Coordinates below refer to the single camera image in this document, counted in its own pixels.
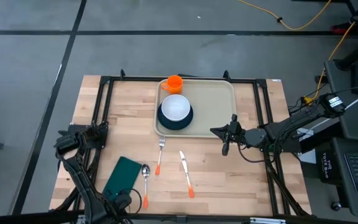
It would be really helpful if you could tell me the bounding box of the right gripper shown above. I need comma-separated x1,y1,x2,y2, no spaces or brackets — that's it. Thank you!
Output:
209,114,247,146

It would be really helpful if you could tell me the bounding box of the dark green cloth napkin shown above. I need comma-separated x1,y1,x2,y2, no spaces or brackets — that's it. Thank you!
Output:
101,156,143,202

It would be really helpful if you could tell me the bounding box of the orange-handled metal spoon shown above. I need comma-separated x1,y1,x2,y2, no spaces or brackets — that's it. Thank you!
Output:
140,163,151,210

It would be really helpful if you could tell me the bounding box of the dark blue plate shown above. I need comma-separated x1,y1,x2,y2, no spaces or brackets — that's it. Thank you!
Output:
157,102,195,131

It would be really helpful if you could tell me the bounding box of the white ceramic bowl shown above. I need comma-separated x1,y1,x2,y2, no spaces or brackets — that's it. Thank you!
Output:
161,94,191,123

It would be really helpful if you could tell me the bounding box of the orange-handled metal knife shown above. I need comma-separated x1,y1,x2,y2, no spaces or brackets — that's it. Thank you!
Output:
178,150,196,199

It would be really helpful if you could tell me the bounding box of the orange-handled metal fork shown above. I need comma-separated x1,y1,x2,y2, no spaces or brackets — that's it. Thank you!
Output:
154,135,167,177

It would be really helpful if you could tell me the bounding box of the orange plastic mug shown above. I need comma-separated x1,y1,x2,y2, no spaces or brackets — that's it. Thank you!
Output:
160,74,184,95

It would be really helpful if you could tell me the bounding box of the beige plastic tray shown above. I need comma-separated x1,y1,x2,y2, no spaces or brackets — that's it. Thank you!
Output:
153,78,238,139

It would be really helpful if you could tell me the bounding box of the black tote bag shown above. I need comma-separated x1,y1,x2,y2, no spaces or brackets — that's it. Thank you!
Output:
314,148,344,185

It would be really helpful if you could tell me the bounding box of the red shoe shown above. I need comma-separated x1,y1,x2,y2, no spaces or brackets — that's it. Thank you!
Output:
330,24,356,35

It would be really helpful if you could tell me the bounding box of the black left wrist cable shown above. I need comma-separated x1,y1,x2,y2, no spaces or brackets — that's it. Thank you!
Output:
125,187,143,214

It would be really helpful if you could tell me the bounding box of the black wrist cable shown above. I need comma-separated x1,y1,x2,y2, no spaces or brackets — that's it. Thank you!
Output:
237,143,269,164
125,187,143,214

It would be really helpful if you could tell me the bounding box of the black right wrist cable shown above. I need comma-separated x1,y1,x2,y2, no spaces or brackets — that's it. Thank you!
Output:
237,143,269,164

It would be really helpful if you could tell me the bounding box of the silver metal bracket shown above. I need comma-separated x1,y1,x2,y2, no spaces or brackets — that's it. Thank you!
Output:
249,217,288,224

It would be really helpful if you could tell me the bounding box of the black metal table frame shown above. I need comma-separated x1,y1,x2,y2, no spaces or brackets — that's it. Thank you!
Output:
50,68,313,224

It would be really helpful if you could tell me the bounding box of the yellow cable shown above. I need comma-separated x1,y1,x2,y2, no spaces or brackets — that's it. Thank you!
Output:
303,0,358,105
237,0,333,31

